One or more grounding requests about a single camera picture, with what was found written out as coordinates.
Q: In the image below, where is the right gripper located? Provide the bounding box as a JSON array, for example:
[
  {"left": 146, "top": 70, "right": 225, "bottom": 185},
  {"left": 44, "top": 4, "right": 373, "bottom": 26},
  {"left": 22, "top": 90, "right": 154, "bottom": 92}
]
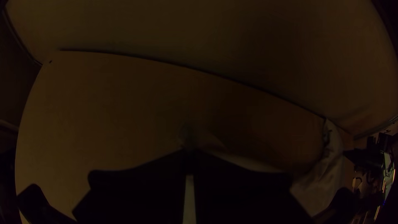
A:
[{"left": 343, "top": 148, "right": 382, "bottom": 170}]

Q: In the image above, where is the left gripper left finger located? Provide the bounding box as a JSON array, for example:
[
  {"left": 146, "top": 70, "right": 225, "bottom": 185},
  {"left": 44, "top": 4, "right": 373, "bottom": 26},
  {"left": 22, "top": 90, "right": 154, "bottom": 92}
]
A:
[{"left": 72, "top": 149, "right": 194, "bottom": 224}]

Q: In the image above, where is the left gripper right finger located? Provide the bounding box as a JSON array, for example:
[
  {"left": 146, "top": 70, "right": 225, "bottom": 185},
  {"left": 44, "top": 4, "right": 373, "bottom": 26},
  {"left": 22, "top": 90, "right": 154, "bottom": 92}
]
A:
[{"left": 193, "top": 149, "right": 315, "bottom": 224}]

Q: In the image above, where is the white t-shirt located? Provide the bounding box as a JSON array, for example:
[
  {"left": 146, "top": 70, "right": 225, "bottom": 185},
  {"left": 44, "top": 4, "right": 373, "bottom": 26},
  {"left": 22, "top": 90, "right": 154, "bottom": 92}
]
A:
[{"left": 289, "top": 119, "right": 345, "bottom": 217}]

